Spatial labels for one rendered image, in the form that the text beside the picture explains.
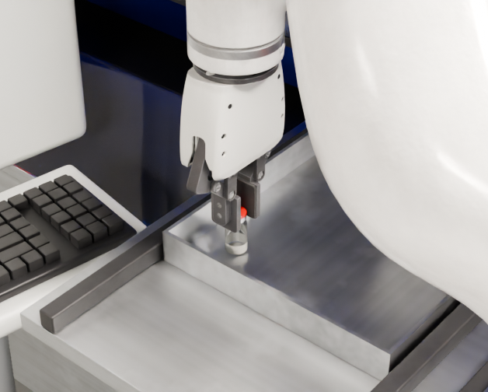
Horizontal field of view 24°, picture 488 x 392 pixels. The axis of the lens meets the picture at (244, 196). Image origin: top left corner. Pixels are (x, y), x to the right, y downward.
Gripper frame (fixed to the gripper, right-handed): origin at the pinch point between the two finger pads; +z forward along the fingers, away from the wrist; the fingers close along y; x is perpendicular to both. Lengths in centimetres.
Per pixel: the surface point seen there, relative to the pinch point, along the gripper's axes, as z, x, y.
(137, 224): 13.4, -17.6, -3.8
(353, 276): 5.7, 11.3, -3.9
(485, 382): 3.9, 28.7, 2.0
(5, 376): 55, -47, -3
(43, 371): 77, -62, -21
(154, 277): 6.0, -3.4, 8.0
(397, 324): 5.7, 18.2, -1.0
